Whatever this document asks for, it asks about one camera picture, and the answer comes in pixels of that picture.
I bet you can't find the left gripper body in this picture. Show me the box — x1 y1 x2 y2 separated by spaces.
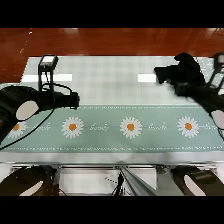
54 91 81 110

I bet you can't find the silver frame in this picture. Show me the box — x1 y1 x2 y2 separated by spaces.
0 161 224 197

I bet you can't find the black garment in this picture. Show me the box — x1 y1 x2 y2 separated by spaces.
153 52 207 98

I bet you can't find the black cable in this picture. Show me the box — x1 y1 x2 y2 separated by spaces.
0 108 56 150
110 172 126 197

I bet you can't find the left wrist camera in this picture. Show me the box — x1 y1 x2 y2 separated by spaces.
37 54 60 93

